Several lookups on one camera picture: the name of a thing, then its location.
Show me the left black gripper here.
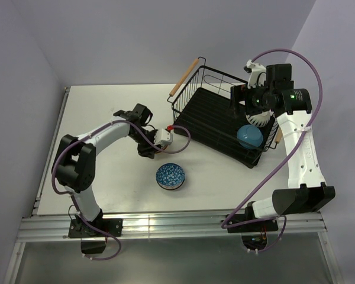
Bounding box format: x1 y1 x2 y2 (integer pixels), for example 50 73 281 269
130 128 162 159

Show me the plain blue bowl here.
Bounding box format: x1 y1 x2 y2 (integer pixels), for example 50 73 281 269
237 124 263 149

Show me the white blue-striped bowl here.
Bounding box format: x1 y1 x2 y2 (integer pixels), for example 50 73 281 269
246 112 271 128

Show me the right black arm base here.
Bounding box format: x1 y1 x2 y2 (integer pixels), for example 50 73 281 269
227 206 279 250

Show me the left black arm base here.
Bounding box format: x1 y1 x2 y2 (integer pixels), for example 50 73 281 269
67 216 123 257

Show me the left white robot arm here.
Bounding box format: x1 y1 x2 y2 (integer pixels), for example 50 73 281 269
51 104 157 236

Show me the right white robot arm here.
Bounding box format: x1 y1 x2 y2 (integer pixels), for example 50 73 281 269
231 60 335 231

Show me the blue triangle pattern bowl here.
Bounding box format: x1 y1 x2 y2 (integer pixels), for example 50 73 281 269
156 163 186 191

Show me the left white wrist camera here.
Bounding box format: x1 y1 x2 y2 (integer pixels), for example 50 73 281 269
153 128 173 148

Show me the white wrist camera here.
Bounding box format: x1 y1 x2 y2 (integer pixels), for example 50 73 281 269
245 60 267 89
153 128 173 148

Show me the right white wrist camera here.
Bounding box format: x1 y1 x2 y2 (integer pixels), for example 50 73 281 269
245 60 267 89

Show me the black wire dish rack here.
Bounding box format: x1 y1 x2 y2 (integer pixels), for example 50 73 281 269
167 57 278 169

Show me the left wooden rack handle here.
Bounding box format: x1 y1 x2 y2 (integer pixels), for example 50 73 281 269
169 58 199 97

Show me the wooden rack handle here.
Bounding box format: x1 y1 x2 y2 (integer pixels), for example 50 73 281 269
275 131 283 144
169 58 199 97

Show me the right wooden rack handle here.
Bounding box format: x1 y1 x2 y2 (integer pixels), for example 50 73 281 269
275 131 283 144

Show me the aluminium mounting rail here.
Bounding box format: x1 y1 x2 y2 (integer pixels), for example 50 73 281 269
16 210 327 243

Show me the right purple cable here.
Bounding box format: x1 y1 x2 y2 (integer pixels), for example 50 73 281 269
221 49 322 253

